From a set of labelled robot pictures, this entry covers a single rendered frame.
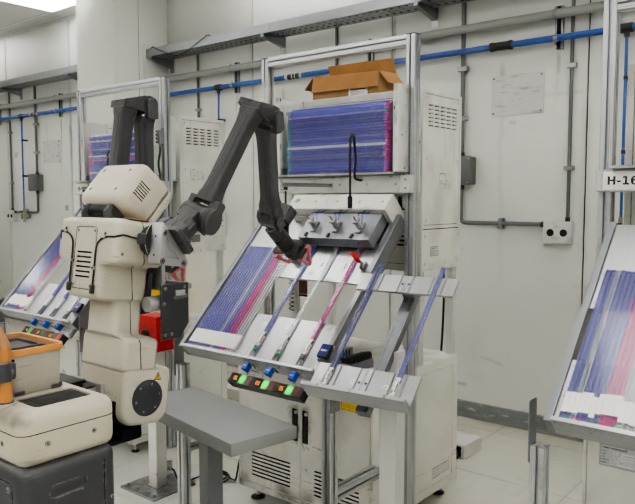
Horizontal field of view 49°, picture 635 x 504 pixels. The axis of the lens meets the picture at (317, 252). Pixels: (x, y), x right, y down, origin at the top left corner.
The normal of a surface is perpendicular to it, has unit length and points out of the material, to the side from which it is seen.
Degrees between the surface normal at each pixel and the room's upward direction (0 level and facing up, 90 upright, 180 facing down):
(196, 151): 90
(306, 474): 90
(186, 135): 90
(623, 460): 90
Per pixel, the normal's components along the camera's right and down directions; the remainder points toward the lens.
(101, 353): -0.63, -0.08
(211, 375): 0.77, 0.05
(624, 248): -0.44, -0.67
